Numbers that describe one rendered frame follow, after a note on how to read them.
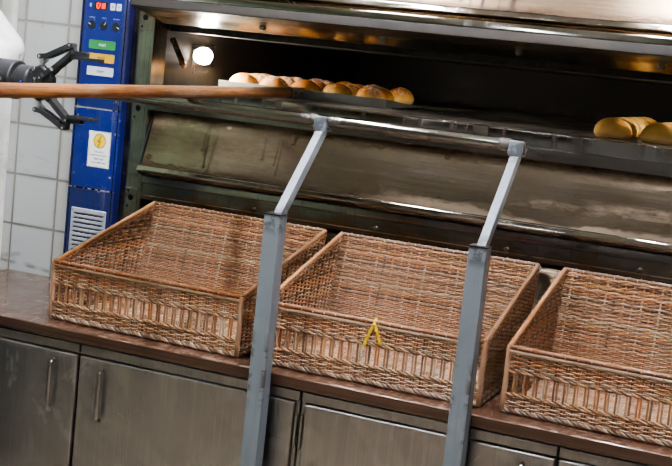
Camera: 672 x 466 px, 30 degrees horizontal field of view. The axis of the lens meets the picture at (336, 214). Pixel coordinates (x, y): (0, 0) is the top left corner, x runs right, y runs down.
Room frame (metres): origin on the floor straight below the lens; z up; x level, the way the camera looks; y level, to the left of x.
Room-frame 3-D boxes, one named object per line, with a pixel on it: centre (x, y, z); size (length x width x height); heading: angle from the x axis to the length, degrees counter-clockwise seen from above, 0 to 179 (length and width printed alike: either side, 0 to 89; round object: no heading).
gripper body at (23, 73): (2.94, 0.73, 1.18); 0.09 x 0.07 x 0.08; 69
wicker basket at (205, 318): (3.25, 0.36, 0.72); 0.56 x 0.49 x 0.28; 67
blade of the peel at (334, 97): (3.96, 0.08, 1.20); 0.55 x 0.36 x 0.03; 69
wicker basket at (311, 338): (3.02, -0.19, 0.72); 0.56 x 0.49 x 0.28; 69
